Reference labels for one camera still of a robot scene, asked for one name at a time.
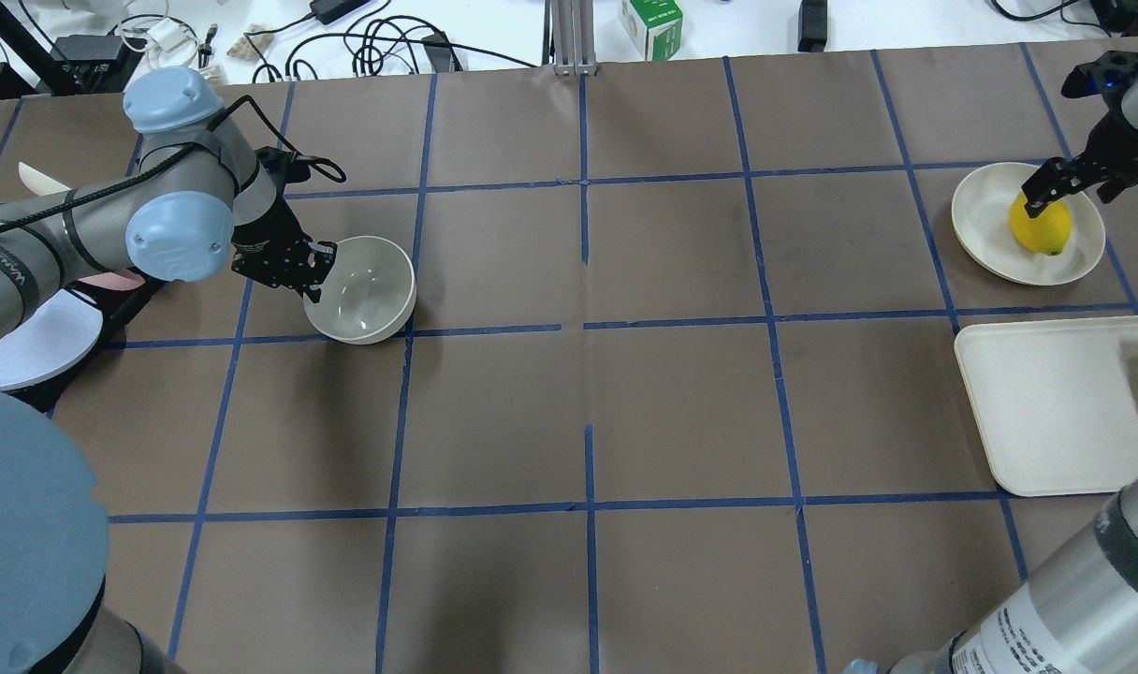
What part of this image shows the aluminium frame post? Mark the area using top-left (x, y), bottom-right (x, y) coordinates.
top-left (542, 1), bottom-right (597, 77)

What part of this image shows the green white carton box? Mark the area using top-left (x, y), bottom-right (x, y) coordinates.
top-left (618, 1), bottom-right (684, 63)

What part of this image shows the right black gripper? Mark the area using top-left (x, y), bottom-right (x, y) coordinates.
top-left (1021, 110), bottom-right (1138, 219)

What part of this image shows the cream ceramic bowl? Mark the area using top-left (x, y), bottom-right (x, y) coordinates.
top-left (303, 235), bottom-right (417, 344)

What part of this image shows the lavender blue plate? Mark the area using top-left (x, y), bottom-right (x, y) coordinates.
top-left (0, 290), bottom-right (104, 391)

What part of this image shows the pink plate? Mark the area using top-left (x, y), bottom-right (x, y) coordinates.
top-left (76, 269), bottom-right (147, 293)

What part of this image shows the cream round plate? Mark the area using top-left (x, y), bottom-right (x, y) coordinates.
top-left (951, 162), bottom-right (1107, 286)

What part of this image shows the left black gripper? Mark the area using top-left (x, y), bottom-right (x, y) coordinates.
top-left (231, 150), bottom-right (338, 302)

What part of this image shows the cream rectangular tray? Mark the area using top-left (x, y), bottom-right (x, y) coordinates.
top-left (954, 315), bottom-right (1138, 496)

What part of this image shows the cream plate in rack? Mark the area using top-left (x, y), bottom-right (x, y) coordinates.
top-left (17, 161), bottom-right (71, 197)

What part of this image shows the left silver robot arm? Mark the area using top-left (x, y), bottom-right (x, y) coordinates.
top-left (0, 66), bottom-right (337, 673)

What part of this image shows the yellow lemon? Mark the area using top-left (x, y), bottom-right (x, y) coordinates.
top-left (1007, 195), bottom-right (1074, 256)

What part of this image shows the black power adapter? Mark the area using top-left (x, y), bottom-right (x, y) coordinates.
top-left (308, 0), bottom-right (369, 25)

